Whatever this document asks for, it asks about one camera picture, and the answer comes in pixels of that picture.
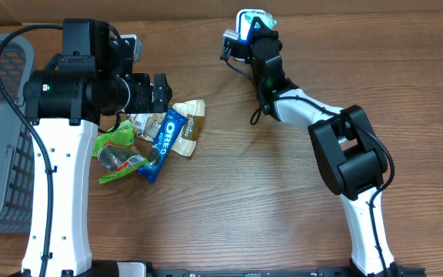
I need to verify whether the white snack packet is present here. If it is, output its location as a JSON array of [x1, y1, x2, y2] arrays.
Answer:
[[239, 10, 277, 32]]

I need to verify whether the beige pastry snack packet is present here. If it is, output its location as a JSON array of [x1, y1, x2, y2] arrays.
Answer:
[[127, 99, 205, 157]]

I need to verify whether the blue oreo packet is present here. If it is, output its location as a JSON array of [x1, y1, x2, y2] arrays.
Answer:
[[135, 108, 187, 184]]

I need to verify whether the green snack packet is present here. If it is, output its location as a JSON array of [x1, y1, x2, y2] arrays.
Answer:
[[92, 120, 149, 184]]

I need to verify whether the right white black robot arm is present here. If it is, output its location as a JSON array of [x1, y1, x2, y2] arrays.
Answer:
[[225, 12, 400, 276]]

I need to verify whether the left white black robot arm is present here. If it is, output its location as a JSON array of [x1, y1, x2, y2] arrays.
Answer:
[[21, 19, 172, 276]]

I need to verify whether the white barcode scanner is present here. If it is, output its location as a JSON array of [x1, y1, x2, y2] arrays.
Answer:
[[236, 8, 276, 61]]

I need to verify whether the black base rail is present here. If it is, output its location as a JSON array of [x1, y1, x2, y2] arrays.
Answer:
[[113, 260, 427, 277]]

